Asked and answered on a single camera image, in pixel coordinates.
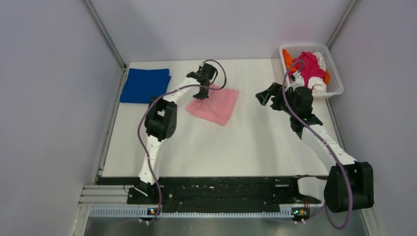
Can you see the white slotted cable duct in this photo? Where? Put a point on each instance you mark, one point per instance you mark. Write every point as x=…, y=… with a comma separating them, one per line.
x=148, y=213

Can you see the magenta t shirt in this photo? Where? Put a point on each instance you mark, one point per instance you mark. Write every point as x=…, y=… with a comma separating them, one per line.
x=314, y=72

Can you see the orange cloth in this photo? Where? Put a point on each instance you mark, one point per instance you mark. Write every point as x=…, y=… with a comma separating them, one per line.
x=288, y=60

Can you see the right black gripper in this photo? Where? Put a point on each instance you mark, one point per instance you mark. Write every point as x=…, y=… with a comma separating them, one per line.
x=264, y=96

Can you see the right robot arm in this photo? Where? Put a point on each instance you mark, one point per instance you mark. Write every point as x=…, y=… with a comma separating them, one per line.
x=350, y=183

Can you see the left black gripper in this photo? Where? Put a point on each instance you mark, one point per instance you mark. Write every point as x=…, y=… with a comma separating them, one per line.
x=201, y=96

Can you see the light pink t shirt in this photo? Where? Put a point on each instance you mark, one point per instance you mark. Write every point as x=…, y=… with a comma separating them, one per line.
x=217, y=108

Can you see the white plastic basket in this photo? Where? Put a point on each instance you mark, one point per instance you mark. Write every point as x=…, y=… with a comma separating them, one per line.
x=334, y=86

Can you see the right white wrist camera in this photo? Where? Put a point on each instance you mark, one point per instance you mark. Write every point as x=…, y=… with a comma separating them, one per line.
x=296, y=81

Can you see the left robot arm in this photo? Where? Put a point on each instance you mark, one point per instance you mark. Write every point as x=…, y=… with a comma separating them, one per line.
x=160, y=121

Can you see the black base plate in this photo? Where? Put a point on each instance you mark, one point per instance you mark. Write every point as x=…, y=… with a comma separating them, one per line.
x=215, y=194

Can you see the folded blue t shirt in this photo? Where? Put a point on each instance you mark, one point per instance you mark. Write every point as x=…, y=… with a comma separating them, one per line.
x=142, y=84

